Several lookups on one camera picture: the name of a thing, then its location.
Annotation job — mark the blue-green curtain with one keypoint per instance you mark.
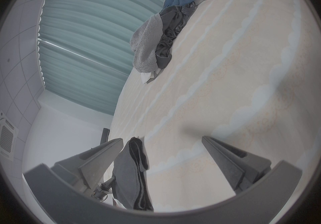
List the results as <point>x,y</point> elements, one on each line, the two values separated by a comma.
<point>100,17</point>
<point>82,75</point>

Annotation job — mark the white ceiling air conditioner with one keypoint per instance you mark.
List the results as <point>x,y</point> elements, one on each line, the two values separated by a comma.
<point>8,140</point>

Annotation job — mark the pile of clothes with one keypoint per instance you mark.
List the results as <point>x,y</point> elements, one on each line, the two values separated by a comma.
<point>150,42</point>

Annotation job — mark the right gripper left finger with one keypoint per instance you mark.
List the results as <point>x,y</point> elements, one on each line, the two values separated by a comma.
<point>95,165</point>

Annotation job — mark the bed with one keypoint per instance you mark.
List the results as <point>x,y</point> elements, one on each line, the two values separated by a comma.
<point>225,80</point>

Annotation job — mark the black T-shirt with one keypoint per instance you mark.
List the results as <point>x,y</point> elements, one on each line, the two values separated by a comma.
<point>129,177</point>

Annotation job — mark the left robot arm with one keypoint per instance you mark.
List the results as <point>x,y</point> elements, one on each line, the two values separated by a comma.
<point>101,191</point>

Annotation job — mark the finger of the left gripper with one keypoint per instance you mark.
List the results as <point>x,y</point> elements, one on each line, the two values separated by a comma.
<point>110,181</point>

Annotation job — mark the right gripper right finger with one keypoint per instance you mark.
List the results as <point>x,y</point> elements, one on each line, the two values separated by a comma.
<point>233,165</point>

